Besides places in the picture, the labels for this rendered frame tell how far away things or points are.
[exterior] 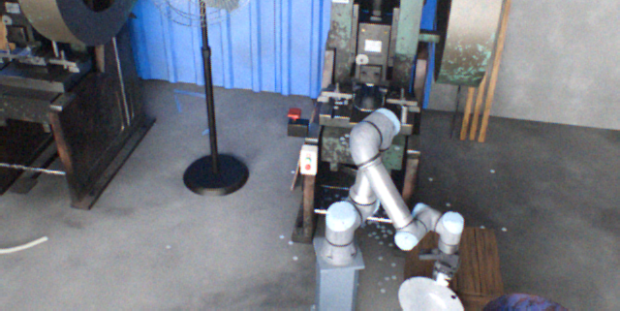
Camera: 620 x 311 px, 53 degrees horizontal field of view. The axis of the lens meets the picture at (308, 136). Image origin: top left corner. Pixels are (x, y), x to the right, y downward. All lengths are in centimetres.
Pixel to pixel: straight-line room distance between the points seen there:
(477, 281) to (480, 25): 107
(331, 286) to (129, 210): 140
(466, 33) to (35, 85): 220
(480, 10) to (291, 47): 209
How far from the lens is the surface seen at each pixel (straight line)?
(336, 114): 300
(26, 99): 349
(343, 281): 266
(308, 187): 307
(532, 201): 383
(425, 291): 266
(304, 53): 429
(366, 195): 252
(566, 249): 359
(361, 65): 287
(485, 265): 285
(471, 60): 254
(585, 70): 441
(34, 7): 295
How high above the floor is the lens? 234
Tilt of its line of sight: 35 degrees down
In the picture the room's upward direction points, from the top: 2 degrees clockwise
